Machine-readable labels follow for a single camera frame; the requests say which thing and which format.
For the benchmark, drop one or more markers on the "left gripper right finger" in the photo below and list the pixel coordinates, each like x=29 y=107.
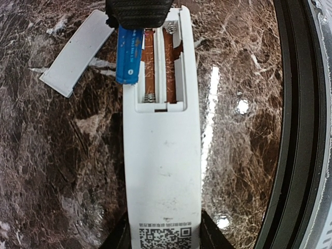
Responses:
x=211 y=236

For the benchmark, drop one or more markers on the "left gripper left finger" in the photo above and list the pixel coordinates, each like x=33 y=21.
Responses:
x=119 y=238

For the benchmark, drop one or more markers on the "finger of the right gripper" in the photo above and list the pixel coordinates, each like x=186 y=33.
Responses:
x=137 y=14

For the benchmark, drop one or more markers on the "blue battery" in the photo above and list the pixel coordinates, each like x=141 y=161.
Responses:
x=129 y=53

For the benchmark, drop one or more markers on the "white battery cover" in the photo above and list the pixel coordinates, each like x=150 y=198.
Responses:
x=74 y=58

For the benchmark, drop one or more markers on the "white remote control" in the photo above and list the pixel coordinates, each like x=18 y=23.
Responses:
x=161 y=137

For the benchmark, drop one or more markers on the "black curved table rail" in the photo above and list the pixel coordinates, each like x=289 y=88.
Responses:
x=299 y=210

